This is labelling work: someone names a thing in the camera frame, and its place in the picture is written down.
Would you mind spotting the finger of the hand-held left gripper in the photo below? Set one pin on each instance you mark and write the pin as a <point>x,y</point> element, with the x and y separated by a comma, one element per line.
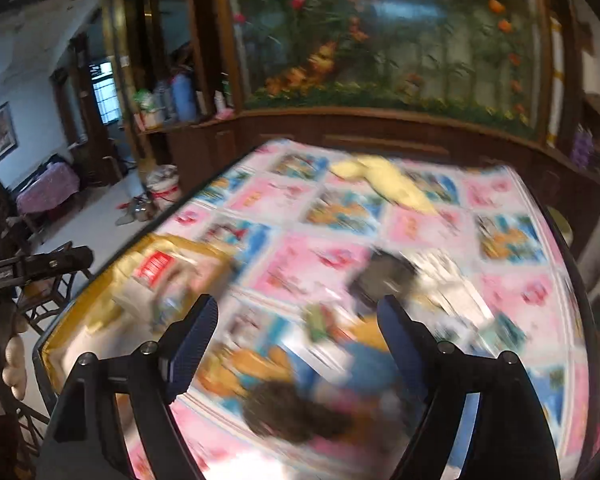
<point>55,262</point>

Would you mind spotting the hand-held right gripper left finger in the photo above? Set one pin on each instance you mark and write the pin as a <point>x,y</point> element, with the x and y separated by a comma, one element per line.
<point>197,340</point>

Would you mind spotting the green and white sachet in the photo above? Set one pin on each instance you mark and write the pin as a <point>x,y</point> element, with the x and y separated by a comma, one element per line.
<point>322,327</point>

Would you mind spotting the blue bottle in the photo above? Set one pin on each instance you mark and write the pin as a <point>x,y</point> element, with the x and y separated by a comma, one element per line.
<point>184,97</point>

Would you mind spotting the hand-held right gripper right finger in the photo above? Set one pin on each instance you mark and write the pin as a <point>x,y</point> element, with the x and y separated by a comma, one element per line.
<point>397,330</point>

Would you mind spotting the brown plush object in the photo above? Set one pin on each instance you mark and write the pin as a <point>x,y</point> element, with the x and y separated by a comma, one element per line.
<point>290,410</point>

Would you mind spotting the large aquarium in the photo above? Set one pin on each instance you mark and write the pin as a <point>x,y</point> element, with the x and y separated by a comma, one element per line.
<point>380,35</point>

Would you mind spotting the person's left hand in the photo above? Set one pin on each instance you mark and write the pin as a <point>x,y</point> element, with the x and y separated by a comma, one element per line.
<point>12,375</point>

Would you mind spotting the pink covered table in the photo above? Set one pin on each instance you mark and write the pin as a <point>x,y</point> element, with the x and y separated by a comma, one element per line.
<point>47,187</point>

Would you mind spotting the dark round jar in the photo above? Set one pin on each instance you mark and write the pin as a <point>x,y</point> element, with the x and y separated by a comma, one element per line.
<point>380,275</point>

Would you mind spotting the wooden cabinet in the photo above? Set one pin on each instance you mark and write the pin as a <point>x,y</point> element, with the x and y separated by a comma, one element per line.
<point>290,132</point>

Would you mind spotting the dark wooden chair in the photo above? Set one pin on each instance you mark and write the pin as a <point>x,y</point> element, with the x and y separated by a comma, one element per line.
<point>45,305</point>

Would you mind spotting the yellow cardboard box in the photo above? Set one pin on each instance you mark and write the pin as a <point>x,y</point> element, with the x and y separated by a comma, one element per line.
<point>105,270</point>

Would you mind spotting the purple flower bunch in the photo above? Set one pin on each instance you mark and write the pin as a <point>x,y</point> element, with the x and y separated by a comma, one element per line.
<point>582,147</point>

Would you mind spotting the rolled white and yellow poster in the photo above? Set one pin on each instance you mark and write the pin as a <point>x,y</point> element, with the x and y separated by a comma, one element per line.
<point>556,85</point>

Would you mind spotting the pale yellow cloth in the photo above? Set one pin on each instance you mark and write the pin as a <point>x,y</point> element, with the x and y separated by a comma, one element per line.
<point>390,180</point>

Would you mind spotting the white sack with red tie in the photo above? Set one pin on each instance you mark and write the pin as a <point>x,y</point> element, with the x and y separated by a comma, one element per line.
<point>162,185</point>

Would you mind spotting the blue knitted cloth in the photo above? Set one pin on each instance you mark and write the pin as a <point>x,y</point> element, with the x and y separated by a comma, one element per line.
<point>360,365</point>

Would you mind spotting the red label white packet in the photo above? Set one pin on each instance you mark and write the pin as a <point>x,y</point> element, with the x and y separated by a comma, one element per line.
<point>152,267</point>

